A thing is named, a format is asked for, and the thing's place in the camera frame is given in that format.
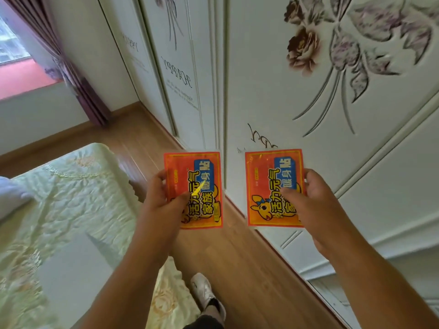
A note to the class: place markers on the person's left hand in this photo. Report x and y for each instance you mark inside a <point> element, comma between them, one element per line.
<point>160,210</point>

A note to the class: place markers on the person's right hand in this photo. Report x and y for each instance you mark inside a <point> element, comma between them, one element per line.
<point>317,210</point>

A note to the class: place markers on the person's right thumb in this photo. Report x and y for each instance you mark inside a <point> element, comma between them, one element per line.
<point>291,197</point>

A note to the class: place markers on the person's left thumb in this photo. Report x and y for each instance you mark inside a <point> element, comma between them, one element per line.
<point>179,199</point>

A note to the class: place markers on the orange heat patch packet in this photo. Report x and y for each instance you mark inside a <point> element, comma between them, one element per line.
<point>200,174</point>
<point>271,174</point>

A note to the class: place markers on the person's right forearm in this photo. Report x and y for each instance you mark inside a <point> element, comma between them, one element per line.
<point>375,284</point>

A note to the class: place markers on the person's left forearm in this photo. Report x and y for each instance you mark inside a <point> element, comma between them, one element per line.
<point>128,280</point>

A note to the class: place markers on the white shoe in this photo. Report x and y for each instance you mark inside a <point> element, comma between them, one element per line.
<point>203,291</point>

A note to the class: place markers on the white floral wardrobe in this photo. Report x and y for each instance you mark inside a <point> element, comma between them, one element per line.
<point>308,99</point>

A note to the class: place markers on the bed with green quilted cover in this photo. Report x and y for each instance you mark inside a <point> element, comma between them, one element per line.
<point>68,236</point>

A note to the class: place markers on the person's leg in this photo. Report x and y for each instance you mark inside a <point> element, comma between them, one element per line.
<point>207,316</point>

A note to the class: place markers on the white pillow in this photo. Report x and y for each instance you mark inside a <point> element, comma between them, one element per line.
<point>12,198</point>

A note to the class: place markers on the purple curtain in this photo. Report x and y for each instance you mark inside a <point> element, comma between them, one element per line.
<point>61,58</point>

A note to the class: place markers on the window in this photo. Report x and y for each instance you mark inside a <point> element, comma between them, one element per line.
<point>13,61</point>

